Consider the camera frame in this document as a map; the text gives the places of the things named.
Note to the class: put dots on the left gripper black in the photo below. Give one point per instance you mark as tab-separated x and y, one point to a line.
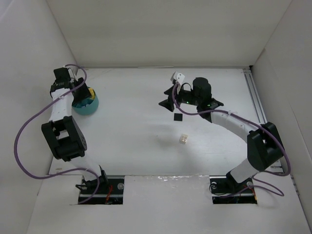
81	92

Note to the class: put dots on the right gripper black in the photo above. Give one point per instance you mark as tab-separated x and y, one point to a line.
174	96

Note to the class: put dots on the yellow long lego brick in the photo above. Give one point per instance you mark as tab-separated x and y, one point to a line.
92	93

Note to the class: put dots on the black square marker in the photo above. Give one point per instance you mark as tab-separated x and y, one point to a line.
178	117

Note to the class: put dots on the cream lego brick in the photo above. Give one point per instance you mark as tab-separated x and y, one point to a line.
183	139

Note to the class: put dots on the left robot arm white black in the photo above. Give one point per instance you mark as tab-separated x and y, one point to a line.
63	135

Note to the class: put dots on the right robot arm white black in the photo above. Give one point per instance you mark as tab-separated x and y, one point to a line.
264	146

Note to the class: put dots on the teal round divided container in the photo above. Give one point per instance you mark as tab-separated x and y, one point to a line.
86	106

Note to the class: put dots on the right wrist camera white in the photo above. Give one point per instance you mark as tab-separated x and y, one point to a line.
177	77

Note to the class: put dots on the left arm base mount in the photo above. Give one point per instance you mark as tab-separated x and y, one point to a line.
111	194

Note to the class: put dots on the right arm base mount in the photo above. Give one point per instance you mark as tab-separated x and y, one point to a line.
224	193

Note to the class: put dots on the aluminium rail right side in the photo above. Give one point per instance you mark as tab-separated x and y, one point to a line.
276	167

